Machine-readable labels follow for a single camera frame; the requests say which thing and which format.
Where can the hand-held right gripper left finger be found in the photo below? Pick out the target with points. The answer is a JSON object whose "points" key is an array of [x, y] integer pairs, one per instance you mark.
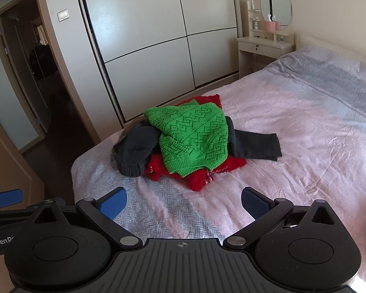
{"points": [[114, 203]]}

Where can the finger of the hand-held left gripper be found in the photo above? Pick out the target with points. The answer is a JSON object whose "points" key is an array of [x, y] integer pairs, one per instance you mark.
{"points": [[6, 197]]}

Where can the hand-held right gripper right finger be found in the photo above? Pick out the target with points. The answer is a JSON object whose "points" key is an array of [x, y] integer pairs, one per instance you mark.
{"points": [[253, 203]]}

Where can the green knitted vest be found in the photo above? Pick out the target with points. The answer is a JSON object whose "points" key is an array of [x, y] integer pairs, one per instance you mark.
{"points": [[189, 128]]}

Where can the brown wooden door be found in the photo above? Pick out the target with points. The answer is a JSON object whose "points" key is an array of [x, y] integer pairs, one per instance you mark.
{"points": [[6, 164]]}

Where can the red knitted sweater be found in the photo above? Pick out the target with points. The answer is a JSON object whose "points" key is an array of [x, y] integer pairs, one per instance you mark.
{"points": [[198, 180]]}

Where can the dark grey pants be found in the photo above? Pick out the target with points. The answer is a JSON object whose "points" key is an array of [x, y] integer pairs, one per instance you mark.
{"points": [[137, 146]]}

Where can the bed with pink grey cover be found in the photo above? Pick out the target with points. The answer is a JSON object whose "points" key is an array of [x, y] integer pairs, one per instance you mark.
{"points": [[292, 128]]}

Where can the cream dressing table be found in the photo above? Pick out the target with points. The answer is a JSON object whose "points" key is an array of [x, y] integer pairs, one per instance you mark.
{"points": [[262, 48]]}

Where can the cream headboard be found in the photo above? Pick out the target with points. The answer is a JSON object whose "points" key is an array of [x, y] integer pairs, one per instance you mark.
{"points": [[306, 41]]}

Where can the pink storage box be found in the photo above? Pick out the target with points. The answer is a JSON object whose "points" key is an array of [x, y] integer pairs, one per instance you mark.
{"points": [[270, 26]]}

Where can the white sliding door wardrobe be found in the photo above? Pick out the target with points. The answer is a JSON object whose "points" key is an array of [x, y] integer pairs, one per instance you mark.
{"points": [[140, 21]]}

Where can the round mirror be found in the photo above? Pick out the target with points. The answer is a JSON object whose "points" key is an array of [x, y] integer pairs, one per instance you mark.
{"points": [[276, 4]]}

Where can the wooden door frame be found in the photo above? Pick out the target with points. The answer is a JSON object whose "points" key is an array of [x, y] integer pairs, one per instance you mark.
{"points": [[59, 76]]}

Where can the white light switch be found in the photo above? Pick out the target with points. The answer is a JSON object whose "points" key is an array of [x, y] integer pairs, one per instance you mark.
{"points": [[63, 15]]}

